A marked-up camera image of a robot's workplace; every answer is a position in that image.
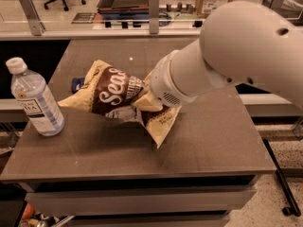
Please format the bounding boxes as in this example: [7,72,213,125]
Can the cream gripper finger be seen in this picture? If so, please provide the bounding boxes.
[132,91,163,112]
[143,70,153,91]

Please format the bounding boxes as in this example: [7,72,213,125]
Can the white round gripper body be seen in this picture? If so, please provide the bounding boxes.
[150,50,196,108]

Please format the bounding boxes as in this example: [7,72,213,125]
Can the brown and yellow chip bag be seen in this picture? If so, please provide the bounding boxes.
[59,61,181,148]

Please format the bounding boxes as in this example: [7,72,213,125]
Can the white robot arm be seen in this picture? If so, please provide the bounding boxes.
[134,1,303,112]

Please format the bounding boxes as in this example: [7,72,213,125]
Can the clear blue-label plastic bottle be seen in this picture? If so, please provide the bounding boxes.
[6,57,64,136]

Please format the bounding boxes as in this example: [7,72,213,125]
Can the dark blue snack bar wrapper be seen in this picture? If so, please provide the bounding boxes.
[71,78,84,94]

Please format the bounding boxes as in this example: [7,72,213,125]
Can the grey drawer cabinet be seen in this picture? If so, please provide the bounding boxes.
[26,174,257,227]

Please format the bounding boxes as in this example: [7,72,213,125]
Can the bin of colourful items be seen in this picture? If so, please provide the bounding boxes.
[17,203,60,227]

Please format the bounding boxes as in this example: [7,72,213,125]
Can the black floor bar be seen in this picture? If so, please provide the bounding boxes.
[263,139,301,217]

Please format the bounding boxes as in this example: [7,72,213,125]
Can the middle metal glass bracket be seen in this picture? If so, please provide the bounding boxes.
[149,0,159,34]

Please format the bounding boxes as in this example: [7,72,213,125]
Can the left metal glass bracket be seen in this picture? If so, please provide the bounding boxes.
[19,0,45,36]

